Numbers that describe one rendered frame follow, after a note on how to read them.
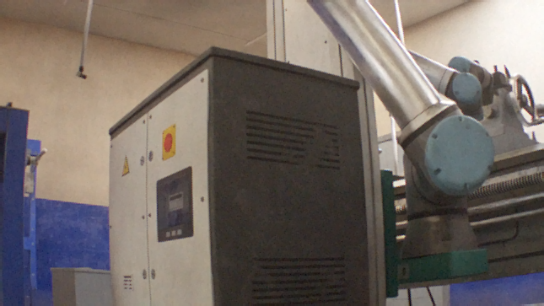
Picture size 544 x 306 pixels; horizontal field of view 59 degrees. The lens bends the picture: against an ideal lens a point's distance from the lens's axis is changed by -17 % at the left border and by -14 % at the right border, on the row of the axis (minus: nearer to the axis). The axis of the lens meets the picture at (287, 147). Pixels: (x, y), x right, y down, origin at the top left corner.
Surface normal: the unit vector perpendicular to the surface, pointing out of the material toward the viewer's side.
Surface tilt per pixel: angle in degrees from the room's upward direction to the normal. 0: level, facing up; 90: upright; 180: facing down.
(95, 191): 90
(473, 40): 90
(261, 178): 90
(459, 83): 93
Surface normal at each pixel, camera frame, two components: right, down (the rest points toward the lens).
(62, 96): 0.63, -0.22
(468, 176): 0.02, -0.18
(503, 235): -0.77, -0.12
